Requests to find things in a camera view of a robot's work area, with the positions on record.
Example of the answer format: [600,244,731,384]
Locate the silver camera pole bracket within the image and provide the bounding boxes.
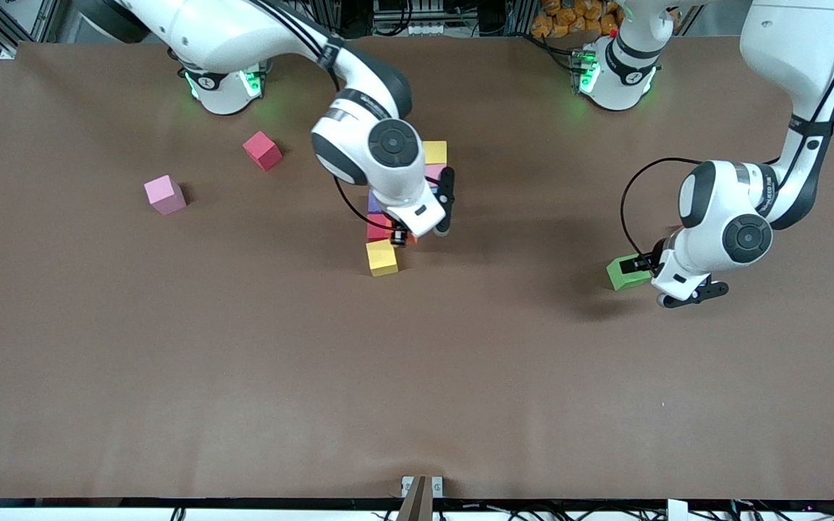
[400,475,445,500]

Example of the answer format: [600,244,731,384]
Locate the orange snack bag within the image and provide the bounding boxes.
[531,0,620,38]

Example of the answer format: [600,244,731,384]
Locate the aluminium frame rail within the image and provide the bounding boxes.
[395,475,434,521]

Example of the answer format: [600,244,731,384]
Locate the silver aluminium frame post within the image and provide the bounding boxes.
[0,0,63,60]

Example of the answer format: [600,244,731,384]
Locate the brown table mat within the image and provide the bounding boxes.
[0,35,834,501]

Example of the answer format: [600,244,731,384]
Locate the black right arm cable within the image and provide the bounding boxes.
[254,0,397,232]

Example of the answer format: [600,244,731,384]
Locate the green foam cube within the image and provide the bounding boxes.
[607,253,654,292]

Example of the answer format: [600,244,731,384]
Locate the white equipment box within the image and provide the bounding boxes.
[372,0,461,37]

